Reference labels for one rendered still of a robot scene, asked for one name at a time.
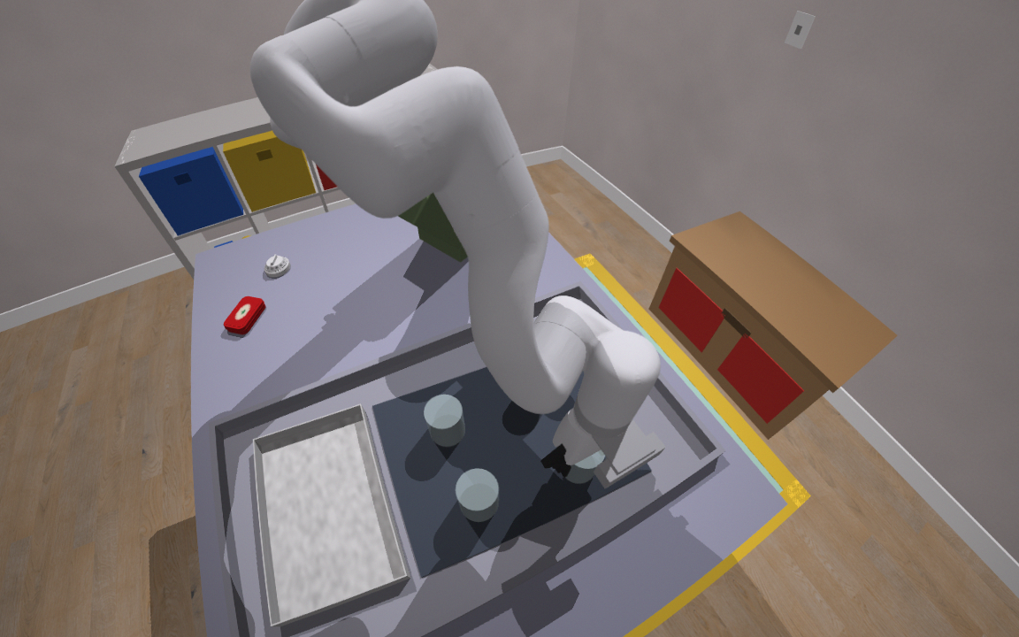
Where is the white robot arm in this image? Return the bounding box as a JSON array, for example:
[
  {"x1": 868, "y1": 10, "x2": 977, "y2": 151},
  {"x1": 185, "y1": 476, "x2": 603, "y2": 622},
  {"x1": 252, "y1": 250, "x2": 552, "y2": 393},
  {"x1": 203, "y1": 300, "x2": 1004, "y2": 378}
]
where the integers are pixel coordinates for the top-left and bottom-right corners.
[{"x1": 250, "y1": 0, "x2": 665, "y2": 488}]

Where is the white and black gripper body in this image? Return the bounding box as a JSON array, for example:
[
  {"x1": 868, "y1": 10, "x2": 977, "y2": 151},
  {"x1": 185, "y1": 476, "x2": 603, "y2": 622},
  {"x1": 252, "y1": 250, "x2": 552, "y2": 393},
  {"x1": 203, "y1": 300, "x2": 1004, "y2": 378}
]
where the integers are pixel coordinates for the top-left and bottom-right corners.
[{"x1": 553, "y1": 407, "x2": 601, "y2": 465}]

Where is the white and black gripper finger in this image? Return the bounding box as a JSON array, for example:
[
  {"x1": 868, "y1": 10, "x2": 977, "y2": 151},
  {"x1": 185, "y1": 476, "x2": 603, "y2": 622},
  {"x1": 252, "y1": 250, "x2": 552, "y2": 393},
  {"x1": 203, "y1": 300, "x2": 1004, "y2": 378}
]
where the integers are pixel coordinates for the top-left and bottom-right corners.
[{"x1": 541, "y1": 444, "x2": 571, "y2": 477}]

